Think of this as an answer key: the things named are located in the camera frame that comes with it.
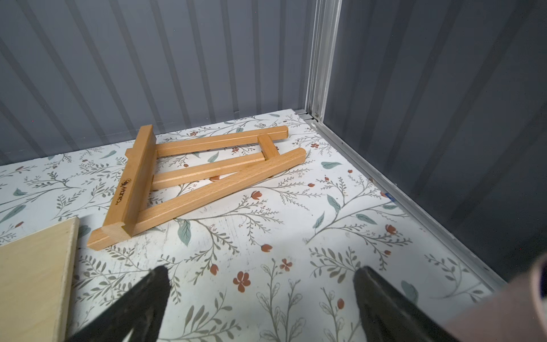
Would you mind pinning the floral table mat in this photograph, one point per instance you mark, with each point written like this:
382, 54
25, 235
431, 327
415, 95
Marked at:
274, 262

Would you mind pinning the plywood board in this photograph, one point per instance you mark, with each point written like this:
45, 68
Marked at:
36, 278

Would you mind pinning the pink pen cup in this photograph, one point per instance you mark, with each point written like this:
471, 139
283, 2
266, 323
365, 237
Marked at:
515, 313

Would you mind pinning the wooden easel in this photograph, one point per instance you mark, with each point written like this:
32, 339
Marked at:
129, 215

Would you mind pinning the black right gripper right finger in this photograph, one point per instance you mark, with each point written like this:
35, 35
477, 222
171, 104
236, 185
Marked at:
387, 315

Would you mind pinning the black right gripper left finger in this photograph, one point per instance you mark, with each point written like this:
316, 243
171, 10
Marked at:
136, 316

